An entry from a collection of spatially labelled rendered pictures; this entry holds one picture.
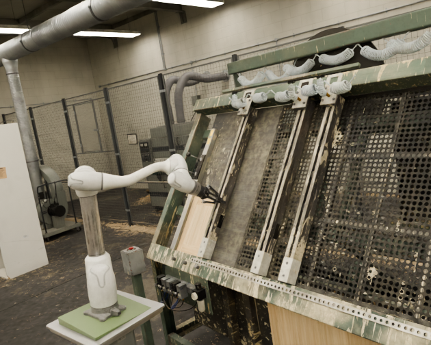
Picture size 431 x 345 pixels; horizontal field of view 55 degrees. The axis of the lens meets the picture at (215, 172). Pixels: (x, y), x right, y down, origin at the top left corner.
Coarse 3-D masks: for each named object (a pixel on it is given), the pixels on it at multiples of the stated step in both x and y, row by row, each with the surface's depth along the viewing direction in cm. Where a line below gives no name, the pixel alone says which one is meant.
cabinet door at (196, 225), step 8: (200, 200) 297; (208, 200) 291; (192, 208) 301; (200, 208) 294; (208, 208) 288; (192, 216) 297; (200, 216) 291; (208, 216) 284; (192, 224) 294; (200, 224) 287; (184, 232) 297; (192, 232) 291; (200, 232) 284; (184, 240) 293; (192, 240) 287; (200, 240) 280; (184, 248) 290; (192, 248) 283
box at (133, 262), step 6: (120, 252) 301; (126, 252) 296; (132, 252) 295; (138, 252) 298; (126, 258) 296; (132, 258) 295; (138, 258) 298; (126, 264) 298; (132, 264) 295; (138, 264) 298; (144, 264) 301; (126, 270) 301; (132, 270) 295; (138, 270) 298; (144, 270) 301; (132, 276) 297
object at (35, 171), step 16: (32, 160) 757; (32, 176) 761; (48, 176) 762; (48, 192) 724; (64, 192) 770; (48, 208) 744; (64, 208) 742; (48, 224) 749; (64, 224) 750; (80, 224) 764; (48, 240) 722
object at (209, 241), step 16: (240, 112) 288; (256, 112) 290; (240, 128) 287; (240, 144) 282; (240, 160) 282; (224, 176) 279; (224, 192) 274; (224, 208) 274; (208, 224) 272; (208, 240) 266; (208, 256) 267
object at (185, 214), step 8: (216, 136) 317; (208, 144) 314; (208, 152) 312; (208, 160) 312; (200, 176) 308; (192, 200) 304; (184, 208) 305; (184, 216) 301; (184, 224) 300; (176, 232) 301; (176, 240) 297; (176, 248) 296
